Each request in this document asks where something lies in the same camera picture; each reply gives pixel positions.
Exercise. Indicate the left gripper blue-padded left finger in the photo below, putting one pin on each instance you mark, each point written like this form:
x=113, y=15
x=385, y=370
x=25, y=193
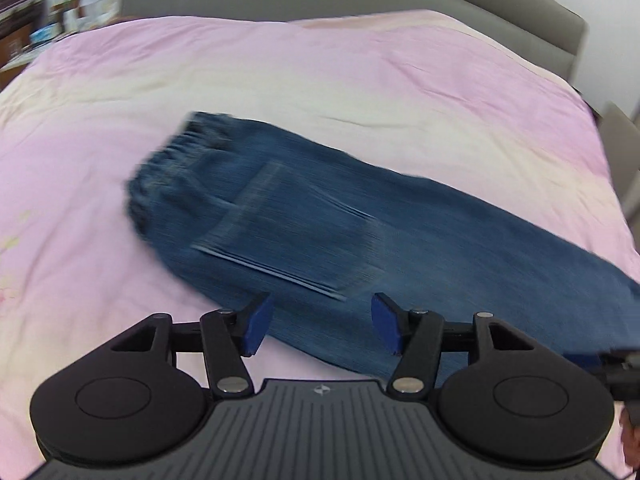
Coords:
x=225, y=338

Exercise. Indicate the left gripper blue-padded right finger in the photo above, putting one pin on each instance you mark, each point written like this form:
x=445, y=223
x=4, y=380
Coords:
x=418, y=338

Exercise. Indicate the blue denim jeans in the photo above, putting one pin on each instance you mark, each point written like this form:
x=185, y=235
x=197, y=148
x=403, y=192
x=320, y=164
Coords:
x=235, y=207

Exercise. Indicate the grey upholstered chair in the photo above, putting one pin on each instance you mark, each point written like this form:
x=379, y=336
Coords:
x=620, y=139

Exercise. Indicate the pink and cream bed quilt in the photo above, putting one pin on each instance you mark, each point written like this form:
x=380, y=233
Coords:
x=413, y=92

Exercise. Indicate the cluttered bedside table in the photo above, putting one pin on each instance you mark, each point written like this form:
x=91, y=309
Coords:
x=30, y=25

